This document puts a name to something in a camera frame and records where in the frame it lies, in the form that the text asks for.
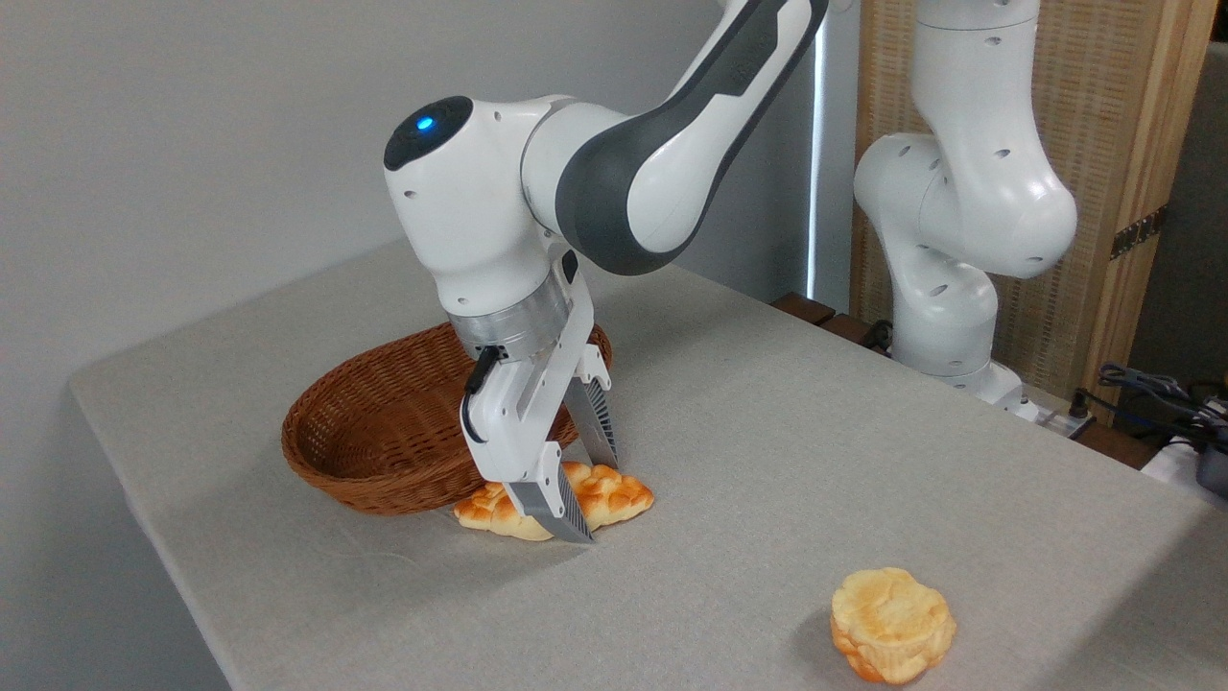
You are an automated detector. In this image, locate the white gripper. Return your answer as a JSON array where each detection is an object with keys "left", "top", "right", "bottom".
[{"left": 460, "top": 278, "right": 621, "bottom": 545}]

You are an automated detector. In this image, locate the long braided bread loaf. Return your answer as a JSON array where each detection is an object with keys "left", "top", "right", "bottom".
[{"left": 453, "top": 462, "right": 656, "bottom": 542}]

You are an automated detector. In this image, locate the brown woven wicker basket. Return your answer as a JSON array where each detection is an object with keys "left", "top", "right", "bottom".
[{"left": 281, "top": 322, "right": 613, "bottom": 517}]

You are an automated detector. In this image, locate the round yellow bread bun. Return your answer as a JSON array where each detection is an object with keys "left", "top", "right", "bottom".
[{"left": 830, "top": 567, "right": 958, "bottom": 686}]

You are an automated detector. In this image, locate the grey tablecloth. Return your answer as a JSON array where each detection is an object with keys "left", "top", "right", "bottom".
[{"left": 67, "top": 238, "right": 1228, "bottom": 691}]

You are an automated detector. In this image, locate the dark brown wooden bench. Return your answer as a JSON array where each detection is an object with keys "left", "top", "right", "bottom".
[{"left": 772, "top": 292, "right": 895, "bottom": 358}]

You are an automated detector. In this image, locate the wooden rattan folding screen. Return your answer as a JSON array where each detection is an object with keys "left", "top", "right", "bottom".
[{"left": 852, "top": 0, "right": 1221, "bottom": 425}]

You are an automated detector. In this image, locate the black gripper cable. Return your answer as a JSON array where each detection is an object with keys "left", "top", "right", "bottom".
[{"left": 459, "top": 345, "right": 506, "bottom": 448}]

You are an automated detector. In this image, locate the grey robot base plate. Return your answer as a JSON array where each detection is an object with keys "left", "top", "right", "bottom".
[{"left": 1015, "top": 384, "right": 1097, "bottom": 440}]

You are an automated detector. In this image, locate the black cable bundle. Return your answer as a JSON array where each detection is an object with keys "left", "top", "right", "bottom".
[{"left": 1070, "top": 363, "right": 1228, "bottom": 452}]

